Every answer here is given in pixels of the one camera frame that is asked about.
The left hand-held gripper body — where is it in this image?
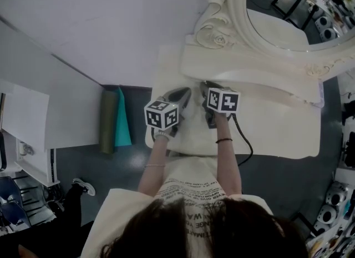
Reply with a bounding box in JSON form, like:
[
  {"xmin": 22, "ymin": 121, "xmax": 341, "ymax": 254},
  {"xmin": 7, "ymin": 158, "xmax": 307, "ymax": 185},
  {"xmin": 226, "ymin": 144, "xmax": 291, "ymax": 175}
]
[{"xmin": 144, "ymin": 99, "xmax": 186, "ymax": 138}]

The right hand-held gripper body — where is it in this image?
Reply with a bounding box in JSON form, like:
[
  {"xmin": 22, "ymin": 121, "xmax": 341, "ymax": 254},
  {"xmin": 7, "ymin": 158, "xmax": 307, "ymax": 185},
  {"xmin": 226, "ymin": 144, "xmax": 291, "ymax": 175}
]
[{"xmin": 203, "ymin": 87, "xmax": 241, "ymax": 129}]

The cream ornate dressing table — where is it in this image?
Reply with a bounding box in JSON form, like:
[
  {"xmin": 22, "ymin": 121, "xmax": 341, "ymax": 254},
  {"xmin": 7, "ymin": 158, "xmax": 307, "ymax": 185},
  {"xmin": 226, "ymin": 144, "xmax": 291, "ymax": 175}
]
[{"xmin": 144, "ymin": 0, "xmax": 355, "ymax": 159}]

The person's right forearm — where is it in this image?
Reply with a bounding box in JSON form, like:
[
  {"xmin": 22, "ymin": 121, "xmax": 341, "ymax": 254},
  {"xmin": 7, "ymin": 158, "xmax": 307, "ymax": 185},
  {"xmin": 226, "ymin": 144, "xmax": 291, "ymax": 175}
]
[{"xmin": 215, "ymin": 114, "xmax": 242, "ymax": 196}]

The person's left forearm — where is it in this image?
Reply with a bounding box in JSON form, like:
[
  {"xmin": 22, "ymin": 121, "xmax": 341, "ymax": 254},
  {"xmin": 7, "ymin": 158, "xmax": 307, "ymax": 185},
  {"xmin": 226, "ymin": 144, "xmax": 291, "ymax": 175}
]
[{"xmin": 138, "ymin": 137, "xmax": 170, "ymax": 194}]

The person's left hand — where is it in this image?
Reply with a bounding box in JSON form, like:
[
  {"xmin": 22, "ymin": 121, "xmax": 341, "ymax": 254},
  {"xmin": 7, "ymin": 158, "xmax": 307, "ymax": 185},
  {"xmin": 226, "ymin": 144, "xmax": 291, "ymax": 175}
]
[{"xmin": 154, "ymin": 129, "xmax": 171, "ymax": 142}]

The teal rolled mat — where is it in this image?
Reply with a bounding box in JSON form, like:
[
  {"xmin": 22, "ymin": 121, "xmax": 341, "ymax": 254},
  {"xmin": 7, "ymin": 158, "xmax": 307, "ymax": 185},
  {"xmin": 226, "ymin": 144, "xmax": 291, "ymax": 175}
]
[{"xmin": 113, "ymin": 86, "xmax": 133, "ymax": 148}]

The olive rolled mat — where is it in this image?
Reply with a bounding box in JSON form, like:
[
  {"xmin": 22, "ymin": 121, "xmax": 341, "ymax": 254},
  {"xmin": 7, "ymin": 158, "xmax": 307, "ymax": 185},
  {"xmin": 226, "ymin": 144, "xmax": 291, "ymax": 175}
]
[{"xmin": 99, "ymin": 89, "xmax": 118, "ymax": 154}]

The cream printed shirt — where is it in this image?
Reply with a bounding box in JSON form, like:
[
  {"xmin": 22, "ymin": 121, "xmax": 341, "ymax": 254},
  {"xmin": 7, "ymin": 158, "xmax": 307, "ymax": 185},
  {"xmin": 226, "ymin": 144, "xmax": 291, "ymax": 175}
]
[{"xmin": 80, "ymin": 154, "xmax": 274, "ymax": 258}]

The oval mirror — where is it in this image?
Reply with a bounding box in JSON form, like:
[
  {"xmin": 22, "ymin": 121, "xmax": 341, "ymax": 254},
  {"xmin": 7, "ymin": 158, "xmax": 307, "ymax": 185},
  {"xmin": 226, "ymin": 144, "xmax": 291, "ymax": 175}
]
[{"xmin": 245, "ymin": 0, "xmax": 355, "ymax": 53}]

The pale purple packet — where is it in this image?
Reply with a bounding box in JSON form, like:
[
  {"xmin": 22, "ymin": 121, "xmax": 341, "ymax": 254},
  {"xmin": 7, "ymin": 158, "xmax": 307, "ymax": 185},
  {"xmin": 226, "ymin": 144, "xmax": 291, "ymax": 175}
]
[{"xmin": 312, "ymin": 80, "xmax": 324, "ymax": 108}]

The white side table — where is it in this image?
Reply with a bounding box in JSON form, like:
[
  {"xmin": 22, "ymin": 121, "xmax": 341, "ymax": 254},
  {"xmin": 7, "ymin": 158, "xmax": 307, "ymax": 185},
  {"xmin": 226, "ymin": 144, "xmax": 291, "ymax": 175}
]
[{"xmin": 13, "ymin": 137, "xmax": 60, "ymax": 188}]

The silver round-faced device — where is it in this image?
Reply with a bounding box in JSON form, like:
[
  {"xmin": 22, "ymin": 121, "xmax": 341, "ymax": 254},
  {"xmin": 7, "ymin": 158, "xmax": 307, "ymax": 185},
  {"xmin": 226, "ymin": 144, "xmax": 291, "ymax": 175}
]
[
  {"xmin": 326, "ymin": 181, "xmax": 349, "ymax": 206},
  {"xmin": 316, "ymin": 205, "xmax": 339, "ymax": 224}
]

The blue chair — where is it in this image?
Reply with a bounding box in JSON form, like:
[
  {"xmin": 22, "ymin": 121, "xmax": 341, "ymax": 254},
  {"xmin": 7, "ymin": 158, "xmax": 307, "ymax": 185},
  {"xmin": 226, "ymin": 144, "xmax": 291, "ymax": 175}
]
[{"xmin": 0, "ymin": 175, "xmax": 33, "ymax": 229}]

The coiled white cable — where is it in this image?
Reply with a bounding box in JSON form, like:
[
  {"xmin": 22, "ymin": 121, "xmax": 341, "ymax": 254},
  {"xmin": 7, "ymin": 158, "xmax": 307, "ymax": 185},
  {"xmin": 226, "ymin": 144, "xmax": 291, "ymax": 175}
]
[{"xmin": 19, "ymin": 141, "xmax": 34, "ymax": 156}]

